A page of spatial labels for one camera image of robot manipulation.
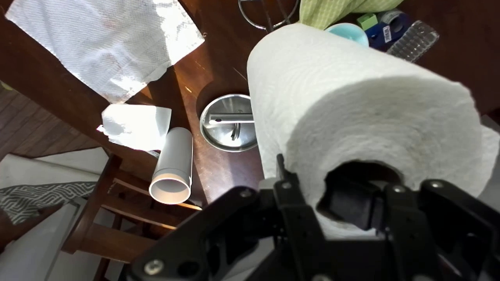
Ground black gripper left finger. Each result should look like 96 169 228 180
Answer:
124 153 335 281

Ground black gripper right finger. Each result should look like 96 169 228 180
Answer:
317 177 500 281

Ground white paper towel roll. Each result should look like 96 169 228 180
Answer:
246 22 500 242

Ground steel pot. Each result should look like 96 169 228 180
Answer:
199 92 261 155

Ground white cylinder tube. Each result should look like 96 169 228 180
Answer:
147 125 196 206

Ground dark wooden chair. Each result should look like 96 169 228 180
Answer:
61 153 207 281

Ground small white paper sheet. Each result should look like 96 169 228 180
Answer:
97 102 174 155

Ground teal bowl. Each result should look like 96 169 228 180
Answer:
325 22 371 50

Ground blue packet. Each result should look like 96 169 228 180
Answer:
364 10 414 53

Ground green cloth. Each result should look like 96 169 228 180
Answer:
299 0 407 32

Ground grey patterned rug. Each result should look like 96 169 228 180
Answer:
0 180 99 227

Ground large white paper sheet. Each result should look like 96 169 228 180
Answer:
5 0 207 105

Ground wire paper towel holder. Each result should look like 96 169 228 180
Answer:
238 0 302 33

